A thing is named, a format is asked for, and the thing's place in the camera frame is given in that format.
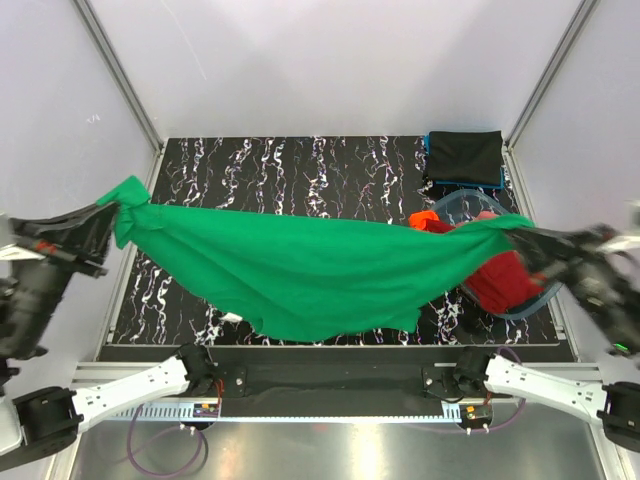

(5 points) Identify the pink t shirt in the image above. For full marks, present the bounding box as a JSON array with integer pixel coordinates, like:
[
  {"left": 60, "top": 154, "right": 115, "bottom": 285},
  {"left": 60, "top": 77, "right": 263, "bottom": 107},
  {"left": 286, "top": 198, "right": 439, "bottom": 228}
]
[{"left": 474, "top": 211, "right": 499, "bottom": 221}]

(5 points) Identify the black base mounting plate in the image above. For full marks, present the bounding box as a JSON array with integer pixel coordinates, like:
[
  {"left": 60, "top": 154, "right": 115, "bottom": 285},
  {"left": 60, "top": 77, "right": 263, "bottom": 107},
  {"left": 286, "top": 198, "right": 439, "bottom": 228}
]
[{"left": 207, "top": 346, "right": 493, "bottom": 420}]

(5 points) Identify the orange t shirt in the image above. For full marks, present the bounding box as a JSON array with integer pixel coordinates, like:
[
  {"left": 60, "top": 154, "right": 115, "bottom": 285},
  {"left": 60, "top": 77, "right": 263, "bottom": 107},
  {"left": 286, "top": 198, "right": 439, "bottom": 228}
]
[{"left": 409, "top": 210, "right": 441, "bottom": 232}]

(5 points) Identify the green t shirt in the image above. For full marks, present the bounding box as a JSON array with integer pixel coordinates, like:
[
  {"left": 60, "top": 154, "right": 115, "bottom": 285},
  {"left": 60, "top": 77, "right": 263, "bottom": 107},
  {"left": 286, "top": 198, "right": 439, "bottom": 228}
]
[{"left": 99, "top": 177, "right": 531, "bottom": 343}]

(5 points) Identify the folded blue t shirt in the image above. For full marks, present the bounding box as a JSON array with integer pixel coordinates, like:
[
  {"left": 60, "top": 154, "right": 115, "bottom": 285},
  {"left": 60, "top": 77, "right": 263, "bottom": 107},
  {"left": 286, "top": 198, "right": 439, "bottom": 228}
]
[{"left": 423, "top": 133, "right": 505, "bottom": 191}]

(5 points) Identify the right aluminium frame post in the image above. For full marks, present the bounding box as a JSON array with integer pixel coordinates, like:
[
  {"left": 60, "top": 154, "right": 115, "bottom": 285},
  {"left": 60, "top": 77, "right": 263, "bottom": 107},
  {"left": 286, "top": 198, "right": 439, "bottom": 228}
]
[{"left": 505, "top": 0, "right": 600, "bottom": 149}]

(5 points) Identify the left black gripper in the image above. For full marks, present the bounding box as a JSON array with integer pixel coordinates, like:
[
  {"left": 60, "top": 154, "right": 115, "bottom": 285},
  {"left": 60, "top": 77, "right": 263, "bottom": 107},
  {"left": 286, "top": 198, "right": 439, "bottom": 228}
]
[{"left": 0, "top": 197, "right": 123, "bottom": 355}]

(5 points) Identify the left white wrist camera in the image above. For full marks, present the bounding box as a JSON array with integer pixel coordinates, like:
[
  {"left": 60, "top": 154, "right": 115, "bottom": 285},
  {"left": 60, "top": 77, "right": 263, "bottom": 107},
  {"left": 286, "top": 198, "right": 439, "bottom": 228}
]
[{"left": 1, "top": 212, "right": 44, "bottom": 261}]

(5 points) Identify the left aluminium frame post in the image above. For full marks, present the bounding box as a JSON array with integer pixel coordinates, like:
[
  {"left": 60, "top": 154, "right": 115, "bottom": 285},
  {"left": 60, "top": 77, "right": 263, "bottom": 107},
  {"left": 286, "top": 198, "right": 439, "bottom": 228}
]
[{"left": 71, "top": 0, "right": 164, "bottom": 153}]

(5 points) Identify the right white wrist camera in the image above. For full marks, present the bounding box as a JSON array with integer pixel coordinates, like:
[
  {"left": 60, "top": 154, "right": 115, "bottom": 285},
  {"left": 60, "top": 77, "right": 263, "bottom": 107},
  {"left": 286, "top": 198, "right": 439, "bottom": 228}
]
[{"left": 599, "top": 200, "right": 639, "bottom": 254}]

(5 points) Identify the red t shirt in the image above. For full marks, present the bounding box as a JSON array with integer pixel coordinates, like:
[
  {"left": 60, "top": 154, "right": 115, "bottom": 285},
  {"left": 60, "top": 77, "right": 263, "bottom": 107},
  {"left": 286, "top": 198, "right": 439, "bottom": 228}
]
[{"left": 429, "top": 219, "right": 546, "bottom": 315}]

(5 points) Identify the clear blue plastic basket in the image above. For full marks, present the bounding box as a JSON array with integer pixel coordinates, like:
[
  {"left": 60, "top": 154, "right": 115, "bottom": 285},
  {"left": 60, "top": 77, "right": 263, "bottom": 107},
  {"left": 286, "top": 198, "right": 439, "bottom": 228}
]
[{"left": 432, "top": 189, "right": 559, "bottom": 320}]

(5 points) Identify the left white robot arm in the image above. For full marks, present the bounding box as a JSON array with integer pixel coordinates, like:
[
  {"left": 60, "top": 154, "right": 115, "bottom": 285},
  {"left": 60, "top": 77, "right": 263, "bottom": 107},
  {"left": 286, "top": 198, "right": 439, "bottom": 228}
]
[{"left": 1, "top": 203, "right": 216, "bottom": 471}]

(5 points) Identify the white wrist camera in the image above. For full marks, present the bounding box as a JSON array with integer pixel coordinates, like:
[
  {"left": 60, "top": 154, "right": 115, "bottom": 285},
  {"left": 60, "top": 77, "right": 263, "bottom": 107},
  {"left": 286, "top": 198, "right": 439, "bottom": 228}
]
[
  {"left": 1, "top": 212, "right": 44, "bottom": 261},
  {"left": 599, "top": 200, "right": 639, "bottom": 254}
]

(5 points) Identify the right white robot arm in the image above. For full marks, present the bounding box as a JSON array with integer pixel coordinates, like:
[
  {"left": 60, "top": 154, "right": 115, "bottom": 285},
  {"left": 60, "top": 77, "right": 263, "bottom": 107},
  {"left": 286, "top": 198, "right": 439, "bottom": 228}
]
[{"left": 453, "top": 225, "right": 639, "bottom": 452}]

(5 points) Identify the aluminium frame post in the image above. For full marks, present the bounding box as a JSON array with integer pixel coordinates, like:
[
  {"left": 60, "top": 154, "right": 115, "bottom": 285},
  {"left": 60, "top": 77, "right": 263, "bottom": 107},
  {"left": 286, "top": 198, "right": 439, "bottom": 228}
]
[
  {"left": 505, "top": 0, "right": 600, "bottom": 149},
  {"left": 71, "top": 0, "right": 164, "bottom": 153}
]

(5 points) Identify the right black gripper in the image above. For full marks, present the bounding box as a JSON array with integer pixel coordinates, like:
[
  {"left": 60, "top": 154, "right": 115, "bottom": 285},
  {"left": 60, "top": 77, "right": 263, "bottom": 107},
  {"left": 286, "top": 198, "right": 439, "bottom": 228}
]
[{"left": 494, "top": 217, "right": 640, "bottom": 348}]

